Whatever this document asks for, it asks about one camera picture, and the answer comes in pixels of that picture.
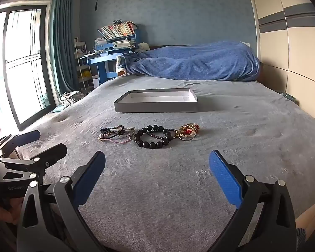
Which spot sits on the grey white bag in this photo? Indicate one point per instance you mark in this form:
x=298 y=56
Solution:
x=71 y=97

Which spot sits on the black framed window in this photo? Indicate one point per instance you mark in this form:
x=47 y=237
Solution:
x=23 y=65

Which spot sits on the person's left hand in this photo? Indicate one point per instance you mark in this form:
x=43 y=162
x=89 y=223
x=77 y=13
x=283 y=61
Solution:
x=4 y=211

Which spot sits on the blue fleece blanket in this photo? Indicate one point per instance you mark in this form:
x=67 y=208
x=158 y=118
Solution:
x=194 y=60

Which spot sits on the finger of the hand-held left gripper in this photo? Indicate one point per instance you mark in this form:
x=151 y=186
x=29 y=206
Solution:
x=53 y=153
x=27 y=137

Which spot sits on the white plush toy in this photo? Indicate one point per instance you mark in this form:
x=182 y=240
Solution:
x=143 y=47

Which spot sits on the stack of papers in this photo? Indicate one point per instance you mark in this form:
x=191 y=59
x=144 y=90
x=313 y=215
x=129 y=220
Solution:
x=124 y=44

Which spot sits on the blue shelf with books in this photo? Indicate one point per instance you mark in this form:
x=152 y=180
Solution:
x=105 y=60

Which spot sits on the green patterned cloth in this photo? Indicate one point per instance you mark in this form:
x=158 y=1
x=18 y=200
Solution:
x=287 y=96

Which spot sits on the person's patterned clothing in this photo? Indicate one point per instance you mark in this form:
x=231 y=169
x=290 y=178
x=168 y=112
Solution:
x=301 y=235

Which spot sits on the white shelf cart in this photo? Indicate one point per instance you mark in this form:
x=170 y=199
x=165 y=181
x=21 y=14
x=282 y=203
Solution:
x=82 y=65

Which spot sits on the blue garment white fleece lining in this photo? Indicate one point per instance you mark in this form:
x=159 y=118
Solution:
x=120 y=64

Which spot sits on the grey cardboard tray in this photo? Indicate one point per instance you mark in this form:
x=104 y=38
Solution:
x=157 y=106

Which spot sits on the teal curtain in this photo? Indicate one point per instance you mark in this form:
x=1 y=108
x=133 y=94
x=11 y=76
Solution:
x=64 y=44

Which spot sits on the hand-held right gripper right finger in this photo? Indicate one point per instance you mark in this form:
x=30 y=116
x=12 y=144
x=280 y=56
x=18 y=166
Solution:
x=225 y=178

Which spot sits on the beige grey wardrobe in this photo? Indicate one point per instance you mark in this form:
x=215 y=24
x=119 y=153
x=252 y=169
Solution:
x=291 y=44

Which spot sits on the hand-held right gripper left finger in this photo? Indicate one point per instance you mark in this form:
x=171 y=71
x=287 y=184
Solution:
x=90 y=178

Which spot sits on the row of books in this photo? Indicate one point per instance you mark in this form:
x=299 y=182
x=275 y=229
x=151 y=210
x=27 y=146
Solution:
x=118 y=30

